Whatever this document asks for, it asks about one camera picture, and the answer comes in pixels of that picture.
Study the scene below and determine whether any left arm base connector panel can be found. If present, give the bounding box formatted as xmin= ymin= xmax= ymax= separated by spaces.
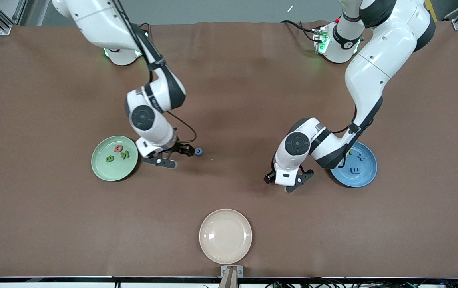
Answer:
xmin=312 ymin=25 xmax=331 ymax=55

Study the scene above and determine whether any right arm base connector panel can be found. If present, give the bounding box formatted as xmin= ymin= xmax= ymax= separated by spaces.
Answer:
xmin=134 ymin=29 xmax=150 ymax=56

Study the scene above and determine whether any light green plate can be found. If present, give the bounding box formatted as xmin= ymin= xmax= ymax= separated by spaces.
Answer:
xmin=91 ymin=136 xmax=139 ymax=182

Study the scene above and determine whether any blue plate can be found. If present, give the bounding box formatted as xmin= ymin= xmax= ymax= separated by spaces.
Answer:
xmin=330 ymin=141 xmax=378 ymax=188

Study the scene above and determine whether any brown table mat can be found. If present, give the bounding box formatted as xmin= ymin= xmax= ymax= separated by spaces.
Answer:
xmin=0 ymin=21 xmax=458 ymax=278

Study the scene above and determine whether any beige plate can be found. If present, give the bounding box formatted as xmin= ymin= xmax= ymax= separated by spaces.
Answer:
xmin=199 ymin=208 xmax=253 ymax=265

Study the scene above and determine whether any grey metal mounting bracket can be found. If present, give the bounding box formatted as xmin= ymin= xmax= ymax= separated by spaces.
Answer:
xmin=220 ymin=265 xmax=244 ymax=278

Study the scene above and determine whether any beige camera stand post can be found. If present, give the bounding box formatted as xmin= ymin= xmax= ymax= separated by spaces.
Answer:
xmin=218 ymin=267 xmax=239 ymax=288

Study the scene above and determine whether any black left arm base cable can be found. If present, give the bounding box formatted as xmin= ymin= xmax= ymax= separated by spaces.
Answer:
xmin=280 ymin=20 xmax=322 ymax=43

